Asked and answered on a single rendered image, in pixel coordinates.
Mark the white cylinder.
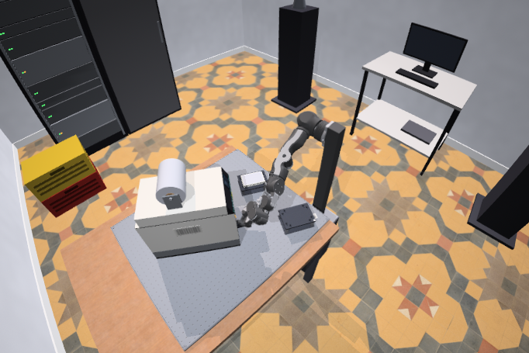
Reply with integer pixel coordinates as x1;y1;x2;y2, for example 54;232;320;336
155;158;186;205

